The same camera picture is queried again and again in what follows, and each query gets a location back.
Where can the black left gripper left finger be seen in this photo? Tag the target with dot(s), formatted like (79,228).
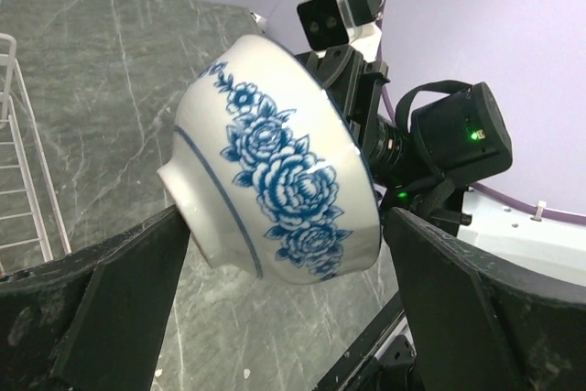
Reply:
(94,319)

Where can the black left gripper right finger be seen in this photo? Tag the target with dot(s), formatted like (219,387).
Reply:
(480,322)

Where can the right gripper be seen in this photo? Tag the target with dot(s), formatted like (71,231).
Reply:
(445,135)

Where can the blue patterned white bowl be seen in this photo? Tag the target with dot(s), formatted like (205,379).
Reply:
(266,173)

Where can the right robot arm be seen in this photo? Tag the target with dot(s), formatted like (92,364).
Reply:
(551,245)

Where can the aluminium rail frame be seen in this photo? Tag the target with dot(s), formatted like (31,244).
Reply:
(383,342)

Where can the white wire dish rack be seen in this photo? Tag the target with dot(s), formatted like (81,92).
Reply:
(32,228)

